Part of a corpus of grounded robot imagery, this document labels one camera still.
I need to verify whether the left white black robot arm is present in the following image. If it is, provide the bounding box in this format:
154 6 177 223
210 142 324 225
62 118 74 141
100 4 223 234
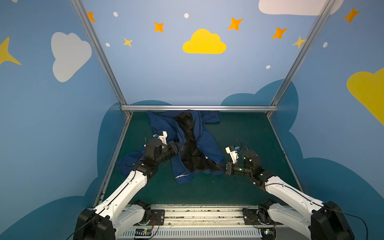
68 139 182 240

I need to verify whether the right aluminium corner post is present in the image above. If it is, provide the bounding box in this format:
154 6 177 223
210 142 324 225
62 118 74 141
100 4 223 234
266 0 336 118

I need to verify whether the left small circuit board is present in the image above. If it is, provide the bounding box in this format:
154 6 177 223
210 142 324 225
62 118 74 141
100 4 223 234
134 229 153 238

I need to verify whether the floor aluminium rail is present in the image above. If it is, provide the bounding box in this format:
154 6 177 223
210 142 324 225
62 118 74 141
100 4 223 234
269 112 306 193
92 114 132 207

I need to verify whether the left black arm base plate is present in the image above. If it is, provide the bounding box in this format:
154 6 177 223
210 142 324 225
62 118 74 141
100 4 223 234
143 209 165 226

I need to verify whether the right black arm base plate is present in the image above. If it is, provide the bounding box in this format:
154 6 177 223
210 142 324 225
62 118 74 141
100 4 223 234
242 208 282 226

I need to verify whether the small circuit board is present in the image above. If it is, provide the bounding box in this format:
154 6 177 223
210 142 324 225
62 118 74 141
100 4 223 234
134 229 153 238
260 229 277 240

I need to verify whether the blue jacket with black lining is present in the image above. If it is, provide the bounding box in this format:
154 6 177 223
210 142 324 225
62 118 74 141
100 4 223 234
115 109 226 186

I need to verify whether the left floor aluminium rail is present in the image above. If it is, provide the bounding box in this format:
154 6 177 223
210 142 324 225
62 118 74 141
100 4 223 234
92 114 132 207

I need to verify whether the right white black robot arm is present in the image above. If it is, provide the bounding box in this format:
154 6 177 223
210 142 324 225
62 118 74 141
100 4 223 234
226 146 355 240

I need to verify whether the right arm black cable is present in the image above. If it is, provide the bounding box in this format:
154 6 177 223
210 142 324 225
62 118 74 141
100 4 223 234
263 182 369 240

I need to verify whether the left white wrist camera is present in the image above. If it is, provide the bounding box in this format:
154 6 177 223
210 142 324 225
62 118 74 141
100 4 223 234
153 131 168 145

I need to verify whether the right small circuit board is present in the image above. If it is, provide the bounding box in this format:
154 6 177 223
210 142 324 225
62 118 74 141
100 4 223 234
260 229 277 240

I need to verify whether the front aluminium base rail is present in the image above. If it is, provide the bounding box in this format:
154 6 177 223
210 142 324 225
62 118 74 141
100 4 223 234
73 205 334 240

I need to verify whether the left aluminium corner post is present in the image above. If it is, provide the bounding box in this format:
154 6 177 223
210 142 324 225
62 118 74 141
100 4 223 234
71 0 127 107

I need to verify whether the right floor aluminium rail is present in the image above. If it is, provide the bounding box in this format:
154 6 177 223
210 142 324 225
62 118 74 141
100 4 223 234
269 112 306 193

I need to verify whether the aluminium corner post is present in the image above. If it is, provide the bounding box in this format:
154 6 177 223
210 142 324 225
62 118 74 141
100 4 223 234
71 0 127 107
266 0 336 118

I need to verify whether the horizontal aluminium back rail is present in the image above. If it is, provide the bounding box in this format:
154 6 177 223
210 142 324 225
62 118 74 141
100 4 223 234
121 105 278 112

